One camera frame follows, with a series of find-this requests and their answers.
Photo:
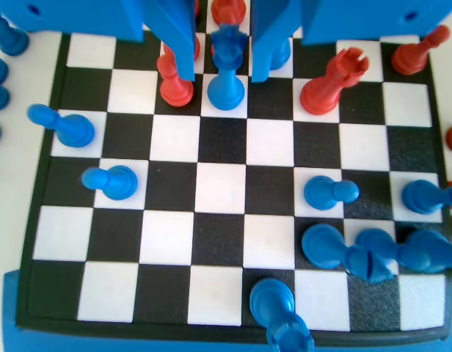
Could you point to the blue chess rook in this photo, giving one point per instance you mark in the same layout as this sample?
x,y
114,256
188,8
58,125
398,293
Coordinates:
x,y
273,304
283,55

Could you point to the red chess rook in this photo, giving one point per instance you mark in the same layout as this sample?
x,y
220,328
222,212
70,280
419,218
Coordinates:
x,y
321,93

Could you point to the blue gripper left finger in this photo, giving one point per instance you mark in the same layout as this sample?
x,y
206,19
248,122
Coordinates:
x,y
180,33

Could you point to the black and white chessboard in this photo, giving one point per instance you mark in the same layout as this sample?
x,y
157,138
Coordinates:
x,y
222,190

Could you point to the blue chess king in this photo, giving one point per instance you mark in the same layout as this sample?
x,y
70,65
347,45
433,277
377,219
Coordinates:
x,y
429,251

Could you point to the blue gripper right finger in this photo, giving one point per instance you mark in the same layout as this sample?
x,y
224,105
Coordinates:
x,y
266,33

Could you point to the red chess knight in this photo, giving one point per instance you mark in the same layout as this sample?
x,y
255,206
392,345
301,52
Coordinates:
x,y
197,47

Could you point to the blue chess queen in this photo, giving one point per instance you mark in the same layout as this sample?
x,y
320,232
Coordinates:
x,y
226,88

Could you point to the blue chess bishop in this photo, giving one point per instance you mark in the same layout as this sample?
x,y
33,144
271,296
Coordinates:
x,y
11,38
323,245

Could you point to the red chess queen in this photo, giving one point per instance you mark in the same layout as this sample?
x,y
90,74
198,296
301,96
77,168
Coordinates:
x,y
229,8

